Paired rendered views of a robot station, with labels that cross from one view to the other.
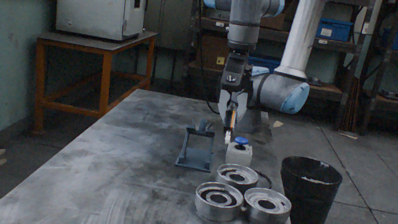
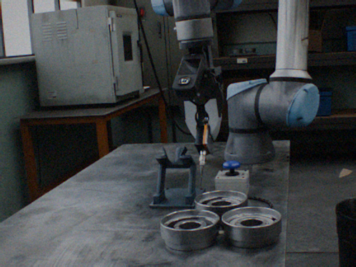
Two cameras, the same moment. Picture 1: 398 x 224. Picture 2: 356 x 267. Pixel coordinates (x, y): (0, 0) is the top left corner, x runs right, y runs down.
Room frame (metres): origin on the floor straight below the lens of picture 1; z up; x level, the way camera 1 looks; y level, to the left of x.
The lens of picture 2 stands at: (-0.09, -0.20, 1.14)
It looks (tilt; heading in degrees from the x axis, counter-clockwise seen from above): 10 degrees down; 10
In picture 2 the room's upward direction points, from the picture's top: 4 degrees counter-clockwise
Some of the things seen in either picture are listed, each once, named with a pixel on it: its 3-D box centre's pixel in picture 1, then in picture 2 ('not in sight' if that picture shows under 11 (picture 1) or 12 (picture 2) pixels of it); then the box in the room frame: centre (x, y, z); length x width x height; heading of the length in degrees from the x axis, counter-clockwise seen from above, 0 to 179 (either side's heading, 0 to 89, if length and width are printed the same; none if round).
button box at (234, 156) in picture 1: (238, 153); (232, 182); (1.01, -0.14, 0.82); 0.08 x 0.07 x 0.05; 176
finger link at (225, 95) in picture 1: (224, 102); (195, 118); (0.96, -0.06, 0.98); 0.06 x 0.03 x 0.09; 171
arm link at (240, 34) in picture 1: (241, 34); (193, 31); (0.95, -0.07, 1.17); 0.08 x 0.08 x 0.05
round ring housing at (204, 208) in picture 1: (218, 201); (190, 229); (0.73, -0.07, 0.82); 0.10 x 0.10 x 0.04
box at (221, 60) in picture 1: (214, 51); (243, 96); (4.46, -0.06, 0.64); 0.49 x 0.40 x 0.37; 91
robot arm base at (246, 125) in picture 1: (243, 113); (249, 141); (1.34, -0.17, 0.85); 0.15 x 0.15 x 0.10
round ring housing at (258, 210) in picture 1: (265, 207); (252, 227); (0.74, -0.18, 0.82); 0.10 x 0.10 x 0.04
